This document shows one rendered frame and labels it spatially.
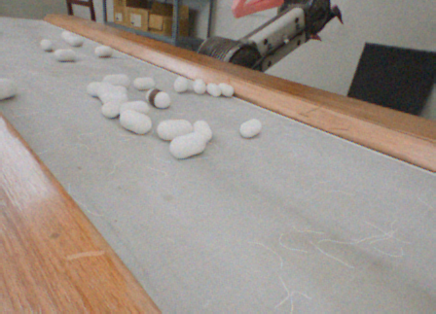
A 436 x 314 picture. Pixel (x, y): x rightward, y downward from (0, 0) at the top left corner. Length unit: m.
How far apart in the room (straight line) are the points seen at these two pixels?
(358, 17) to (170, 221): 2.24
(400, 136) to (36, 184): 0.34
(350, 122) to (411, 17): 1.91
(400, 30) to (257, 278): 2.18
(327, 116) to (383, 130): 0.07
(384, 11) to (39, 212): 2.26
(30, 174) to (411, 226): 0.25
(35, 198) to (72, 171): 0.07
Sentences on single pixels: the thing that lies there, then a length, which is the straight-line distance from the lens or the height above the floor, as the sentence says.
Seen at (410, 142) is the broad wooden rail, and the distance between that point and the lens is 0.39.
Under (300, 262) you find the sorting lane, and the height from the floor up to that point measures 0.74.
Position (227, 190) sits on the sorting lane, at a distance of 0.24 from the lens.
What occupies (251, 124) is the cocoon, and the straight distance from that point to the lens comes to 0.33.
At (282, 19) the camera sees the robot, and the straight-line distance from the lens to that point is 0.84.
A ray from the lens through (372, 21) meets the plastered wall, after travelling 2.34.
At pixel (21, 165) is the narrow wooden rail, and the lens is 0.22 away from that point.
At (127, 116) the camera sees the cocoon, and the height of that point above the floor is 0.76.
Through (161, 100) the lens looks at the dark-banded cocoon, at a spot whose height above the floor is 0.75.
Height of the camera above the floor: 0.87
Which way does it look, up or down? 25 degrees down
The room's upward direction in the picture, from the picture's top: 7 degrees clockwise
